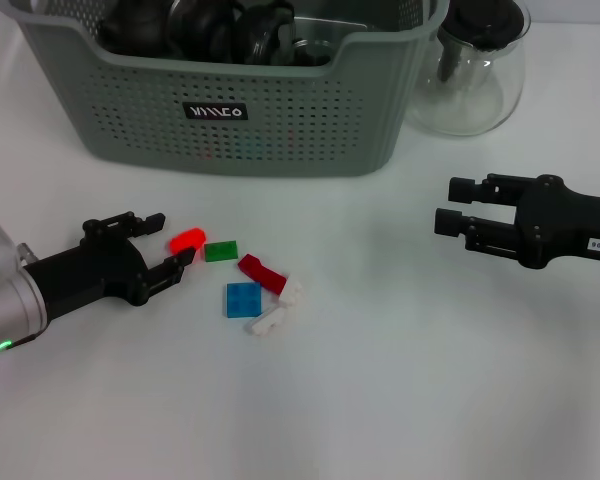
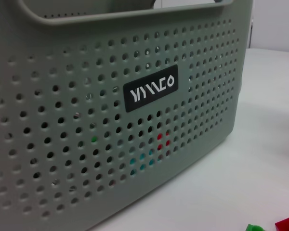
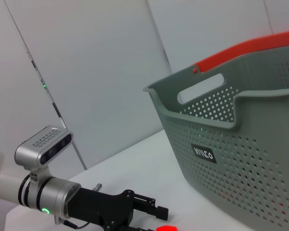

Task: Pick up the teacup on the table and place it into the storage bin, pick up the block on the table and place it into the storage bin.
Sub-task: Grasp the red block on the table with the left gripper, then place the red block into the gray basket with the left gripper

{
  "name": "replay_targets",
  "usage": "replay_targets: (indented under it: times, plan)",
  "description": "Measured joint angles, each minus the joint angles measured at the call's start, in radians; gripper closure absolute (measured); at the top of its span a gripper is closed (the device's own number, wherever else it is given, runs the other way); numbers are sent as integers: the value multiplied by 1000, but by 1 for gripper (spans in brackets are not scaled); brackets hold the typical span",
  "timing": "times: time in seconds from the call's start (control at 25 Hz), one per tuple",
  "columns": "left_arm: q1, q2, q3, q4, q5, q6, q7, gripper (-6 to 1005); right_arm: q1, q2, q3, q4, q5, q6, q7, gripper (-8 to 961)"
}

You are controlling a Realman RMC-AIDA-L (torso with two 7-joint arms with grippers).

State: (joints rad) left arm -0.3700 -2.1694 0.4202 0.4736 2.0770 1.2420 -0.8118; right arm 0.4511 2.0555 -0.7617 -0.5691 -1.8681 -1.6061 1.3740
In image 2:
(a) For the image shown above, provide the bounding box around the grey-green perforated storage bin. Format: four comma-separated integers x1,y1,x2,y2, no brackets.
0,0,253,231

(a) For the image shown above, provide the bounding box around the long dark red brick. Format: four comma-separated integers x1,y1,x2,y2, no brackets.
275,216,289,231

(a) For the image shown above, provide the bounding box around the cyan square plate brick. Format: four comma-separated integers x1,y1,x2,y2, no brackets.
129,149,158,174

